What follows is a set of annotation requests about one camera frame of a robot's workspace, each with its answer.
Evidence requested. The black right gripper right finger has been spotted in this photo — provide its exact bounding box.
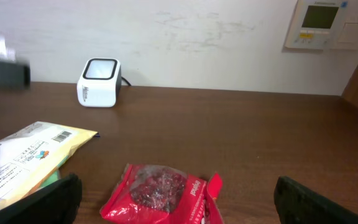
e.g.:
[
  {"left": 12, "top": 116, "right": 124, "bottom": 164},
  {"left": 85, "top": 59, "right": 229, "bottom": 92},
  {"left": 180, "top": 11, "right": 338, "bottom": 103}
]
[{"left": 273, "top": 176, "right": 358, "bottom": 224}]

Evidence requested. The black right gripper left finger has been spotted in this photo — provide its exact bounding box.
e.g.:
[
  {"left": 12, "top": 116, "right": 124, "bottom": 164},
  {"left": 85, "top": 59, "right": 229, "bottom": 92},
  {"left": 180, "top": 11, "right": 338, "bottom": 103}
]
[{"left": 0, "top": 174, "right": 82, "bottom": 224}]

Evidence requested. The yellow snack bag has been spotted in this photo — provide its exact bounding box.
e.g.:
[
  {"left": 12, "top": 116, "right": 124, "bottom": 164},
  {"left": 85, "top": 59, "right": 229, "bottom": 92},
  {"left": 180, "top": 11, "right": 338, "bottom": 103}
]
[{"left": 0, "top": 121, "right": 97, "bottom": 210}]

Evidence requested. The red candy bag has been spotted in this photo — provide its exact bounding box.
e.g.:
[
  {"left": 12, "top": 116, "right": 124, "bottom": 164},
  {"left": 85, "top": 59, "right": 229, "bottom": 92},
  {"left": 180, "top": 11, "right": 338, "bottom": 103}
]
[{"left": 100, "top": 164, "right": 224, "bottom": 224}]

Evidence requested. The green tissue pack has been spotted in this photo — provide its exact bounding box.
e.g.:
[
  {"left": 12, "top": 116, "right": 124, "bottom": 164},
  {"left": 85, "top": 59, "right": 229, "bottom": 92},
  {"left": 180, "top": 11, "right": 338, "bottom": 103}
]
[{"left": 39, "top": 170, "right": 60, "bottom": 189}]

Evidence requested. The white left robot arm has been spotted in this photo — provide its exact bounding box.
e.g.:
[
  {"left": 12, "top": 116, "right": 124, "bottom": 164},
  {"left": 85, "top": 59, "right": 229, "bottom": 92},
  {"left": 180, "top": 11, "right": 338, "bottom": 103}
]
[{"left": 0, "top": 35, "right": 30, "bottom": 90}]

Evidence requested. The white barcode scanner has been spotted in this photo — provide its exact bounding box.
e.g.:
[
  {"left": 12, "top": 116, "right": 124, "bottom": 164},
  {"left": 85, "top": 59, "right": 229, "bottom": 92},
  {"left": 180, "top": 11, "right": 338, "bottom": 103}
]
[{"left": 76, "top": 58, "right": 122, "bottom": 108}]

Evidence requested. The beige wall control panel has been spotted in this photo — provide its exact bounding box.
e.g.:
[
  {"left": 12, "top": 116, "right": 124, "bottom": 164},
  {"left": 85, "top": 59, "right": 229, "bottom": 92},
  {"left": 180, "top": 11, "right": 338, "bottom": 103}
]
[{"left": 284, "top": 0, "right": 358, "bottom": 50}]

